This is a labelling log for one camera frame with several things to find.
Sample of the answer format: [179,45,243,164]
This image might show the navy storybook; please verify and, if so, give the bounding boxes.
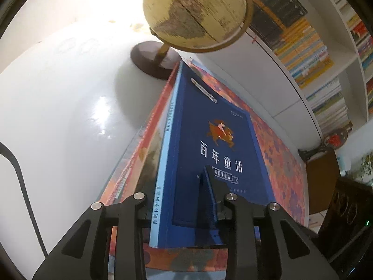
[149,61,274,248]

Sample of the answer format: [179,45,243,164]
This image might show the row of yellow spines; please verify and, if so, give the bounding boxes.
[270,17,335,90]

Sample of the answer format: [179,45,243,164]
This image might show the brown wooden cabinet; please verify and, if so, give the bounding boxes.
[305,152,342,212]

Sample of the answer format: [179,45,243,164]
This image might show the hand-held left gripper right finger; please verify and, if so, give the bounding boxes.
[204,166,340,280]

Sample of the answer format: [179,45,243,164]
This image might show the yellow-green flowering plant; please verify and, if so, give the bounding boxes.
[350,153,373,187]

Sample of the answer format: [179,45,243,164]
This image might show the orange floral quilted mat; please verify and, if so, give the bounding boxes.
[106,63,310,273]

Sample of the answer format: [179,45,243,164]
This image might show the round floral fan on stand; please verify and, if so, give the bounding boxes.
[298,127,354,164]

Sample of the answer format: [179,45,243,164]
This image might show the black cable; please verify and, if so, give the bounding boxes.
[0,141,48,257]

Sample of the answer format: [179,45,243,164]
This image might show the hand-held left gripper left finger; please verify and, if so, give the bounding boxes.
[32,192,152,280]

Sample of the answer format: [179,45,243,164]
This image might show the row of colourful thin volumes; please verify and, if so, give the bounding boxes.
[315,0,373,116]

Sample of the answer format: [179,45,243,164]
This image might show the tissue box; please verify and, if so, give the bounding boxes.
[336,154,351,178]

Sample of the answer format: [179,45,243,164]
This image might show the row of black hardbacks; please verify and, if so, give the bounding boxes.
[248,0,308,49]

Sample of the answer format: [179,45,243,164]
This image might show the row of white spines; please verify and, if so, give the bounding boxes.
[305,77,354,133]

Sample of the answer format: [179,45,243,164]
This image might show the stack of children's books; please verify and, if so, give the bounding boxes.
[100,60,187,210]

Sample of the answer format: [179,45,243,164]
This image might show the beige desk globe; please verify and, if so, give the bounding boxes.
[130,0,255,80]

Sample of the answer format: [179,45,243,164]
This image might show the white bookshelf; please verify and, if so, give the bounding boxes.
[186,0,373,155]

